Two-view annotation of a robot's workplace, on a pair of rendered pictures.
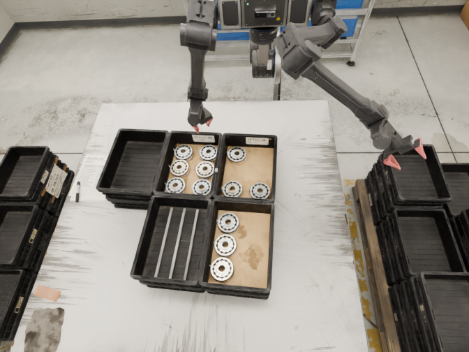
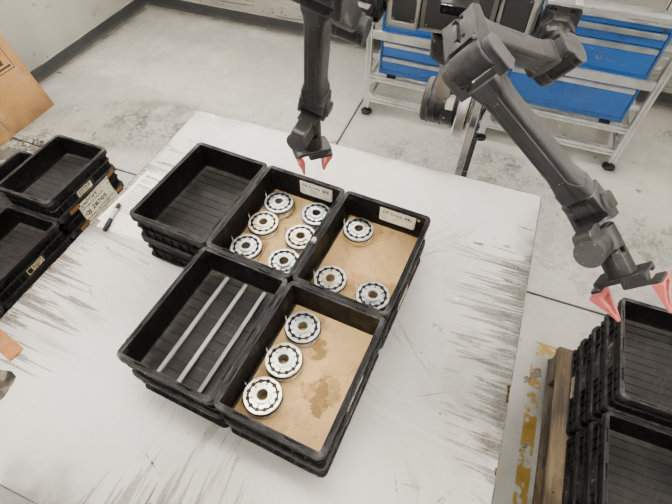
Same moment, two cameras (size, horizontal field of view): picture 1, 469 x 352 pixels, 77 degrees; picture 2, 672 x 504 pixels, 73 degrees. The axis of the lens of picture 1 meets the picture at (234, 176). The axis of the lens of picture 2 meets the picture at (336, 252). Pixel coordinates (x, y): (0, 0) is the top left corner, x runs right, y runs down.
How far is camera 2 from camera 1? 24 cm
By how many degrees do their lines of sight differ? 10
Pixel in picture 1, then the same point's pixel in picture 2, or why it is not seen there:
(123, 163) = (187, 193)
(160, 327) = (136, 458)
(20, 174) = (55, 177)
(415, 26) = not seen: outside the picture
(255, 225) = (345, 348)
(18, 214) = (31, 231)
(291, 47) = (464, 42)
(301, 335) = not seen: outside the picture
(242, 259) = (302, 393)
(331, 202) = (491, 358)
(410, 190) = (646, 389)
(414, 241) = (629, 483)
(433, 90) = not seen: outside the picture
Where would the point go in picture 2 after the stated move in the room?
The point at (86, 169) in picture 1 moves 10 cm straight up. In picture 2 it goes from (137, 190) to (128, 172)
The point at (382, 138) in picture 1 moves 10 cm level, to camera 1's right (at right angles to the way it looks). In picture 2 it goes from (591, 246) to (648, 255)
